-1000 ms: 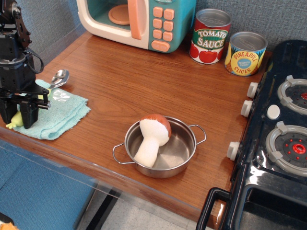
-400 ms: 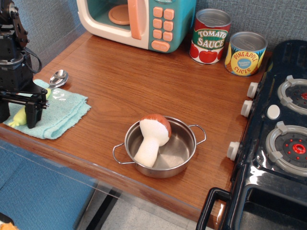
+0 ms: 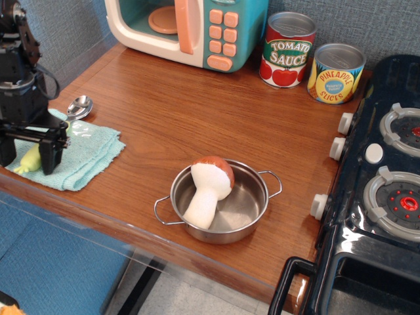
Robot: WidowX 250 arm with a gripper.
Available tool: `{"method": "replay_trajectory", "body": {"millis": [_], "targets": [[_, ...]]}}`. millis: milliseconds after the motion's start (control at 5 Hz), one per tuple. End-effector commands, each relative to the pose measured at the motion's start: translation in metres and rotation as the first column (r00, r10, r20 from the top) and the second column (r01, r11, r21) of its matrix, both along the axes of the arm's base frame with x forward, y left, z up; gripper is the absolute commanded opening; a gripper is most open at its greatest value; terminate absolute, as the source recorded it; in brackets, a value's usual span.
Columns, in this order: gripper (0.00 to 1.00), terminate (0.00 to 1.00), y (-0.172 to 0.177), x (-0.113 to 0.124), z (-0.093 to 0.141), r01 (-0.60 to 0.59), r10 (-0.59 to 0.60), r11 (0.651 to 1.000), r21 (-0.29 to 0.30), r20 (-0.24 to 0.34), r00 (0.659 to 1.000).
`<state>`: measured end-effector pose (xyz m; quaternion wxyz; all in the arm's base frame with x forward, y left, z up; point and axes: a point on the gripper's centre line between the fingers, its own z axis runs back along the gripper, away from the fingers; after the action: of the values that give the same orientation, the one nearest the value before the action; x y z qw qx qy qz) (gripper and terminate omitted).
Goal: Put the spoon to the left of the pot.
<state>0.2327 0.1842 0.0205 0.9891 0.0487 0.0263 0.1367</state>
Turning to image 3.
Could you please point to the spoon with yellow-green handle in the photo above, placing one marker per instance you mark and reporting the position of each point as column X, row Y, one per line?
column 78, row 109

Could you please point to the toy mushroom brown cap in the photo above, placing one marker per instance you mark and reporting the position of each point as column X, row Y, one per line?
column 214, row 180

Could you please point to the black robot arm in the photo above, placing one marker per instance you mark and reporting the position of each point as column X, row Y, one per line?
column 19, row 50

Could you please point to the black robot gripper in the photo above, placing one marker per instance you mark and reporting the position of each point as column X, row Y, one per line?
column 25, row 116

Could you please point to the stainless steel pot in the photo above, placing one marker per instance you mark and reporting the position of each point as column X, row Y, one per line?
column 236, row 216

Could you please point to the black toy stove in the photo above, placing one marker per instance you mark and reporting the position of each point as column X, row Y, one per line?
column 367, row 258

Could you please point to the tomato sauce can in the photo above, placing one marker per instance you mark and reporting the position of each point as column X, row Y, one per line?
column 288, row 42

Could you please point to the light blue folded cloth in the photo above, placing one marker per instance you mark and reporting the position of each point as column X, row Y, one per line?
column 92, row 148

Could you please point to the toy microwave teal and cream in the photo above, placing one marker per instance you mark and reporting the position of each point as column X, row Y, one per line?
column 215, row 35

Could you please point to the pineapple slices can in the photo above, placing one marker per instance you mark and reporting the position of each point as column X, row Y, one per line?
column 335, row 73

